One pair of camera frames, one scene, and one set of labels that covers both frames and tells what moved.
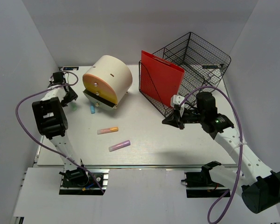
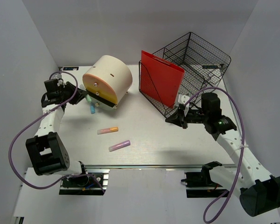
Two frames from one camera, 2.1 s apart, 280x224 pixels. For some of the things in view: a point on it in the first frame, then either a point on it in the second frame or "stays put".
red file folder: (160, 79) stays put
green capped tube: (73, 106) → (88, 98)
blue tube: (93, 110) stays put
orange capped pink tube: (107, 130) stays put
